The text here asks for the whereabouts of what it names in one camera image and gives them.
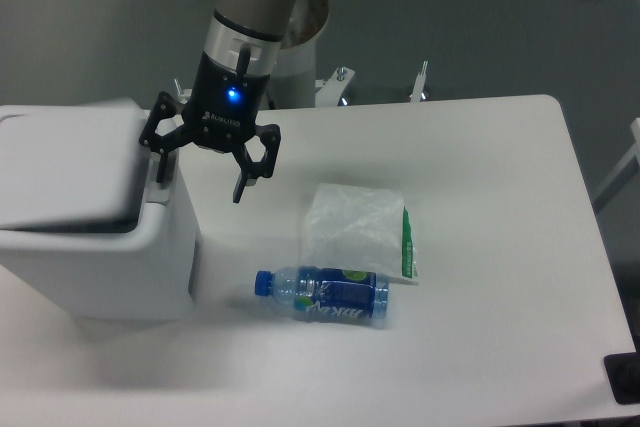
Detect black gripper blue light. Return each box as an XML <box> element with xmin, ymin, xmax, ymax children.
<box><xmin>139</xmin><ymin>49</ymin><xmax>280</xmax><ymax>204</ymax></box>

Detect white trash can lid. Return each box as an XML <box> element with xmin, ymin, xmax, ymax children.
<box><xmin>1</xmin><ymin>99</ymin><xmax>171</xmax><ymax>239</ymax></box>

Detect white plastic trash can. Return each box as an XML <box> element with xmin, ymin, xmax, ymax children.
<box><xmin>1</xmin><ymin>158</ymin><xmax>200</xmax><ymax>320</ymax></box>

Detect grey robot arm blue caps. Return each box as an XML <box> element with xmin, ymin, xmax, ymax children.
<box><xmin>139</xmin><ymin>0</ymin><xmax>296</xmax><ymax>202</ymax></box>

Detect white plastic bag green stripe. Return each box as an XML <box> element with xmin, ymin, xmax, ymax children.
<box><xmin>300</xmin><ymin>183</ymin><xmax>419</xmax><ymax>285</ymax></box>

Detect blue plastic water bottle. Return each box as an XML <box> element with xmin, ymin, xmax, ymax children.
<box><xmin>254</xmin><ymin>266</ymin><xmax>390</xmax><ymax>328</ymax></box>

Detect white furniture leg right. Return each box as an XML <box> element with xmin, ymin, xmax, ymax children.
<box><xmin>592</xmin><ymin>118</ymin><xmax>639</xmax><ymax>214</ymax></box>

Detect black clamp at table corner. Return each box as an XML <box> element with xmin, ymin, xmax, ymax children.
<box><xmin>604</xmin><ymin>352</ymin><xmax>639</xmax><ymax>405</ymax></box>

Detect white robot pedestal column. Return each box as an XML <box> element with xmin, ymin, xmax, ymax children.
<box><xmin>267</xmin><ymin>0</ymin><xmax>329</xmax><ymax>110</ymax></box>

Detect white metal base frame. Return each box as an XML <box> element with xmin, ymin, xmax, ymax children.
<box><xmin>172</xmin><ymin>60</ymin><xmax>430</xmax><ymax>115</ymax></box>

